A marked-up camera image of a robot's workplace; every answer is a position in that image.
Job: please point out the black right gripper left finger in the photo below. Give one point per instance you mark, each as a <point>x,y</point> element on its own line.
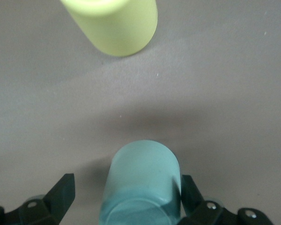
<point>37,213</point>

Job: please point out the mint green plastic cup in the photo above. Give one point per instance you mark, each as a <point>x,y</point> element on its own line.
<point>142,173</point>

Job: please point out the yellow plastic cup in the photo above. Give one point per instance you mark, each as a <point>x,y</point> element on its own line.
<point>117,25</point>

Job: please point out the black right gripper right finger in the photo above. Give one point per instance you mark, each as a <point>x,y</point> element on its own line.
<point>213,215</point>

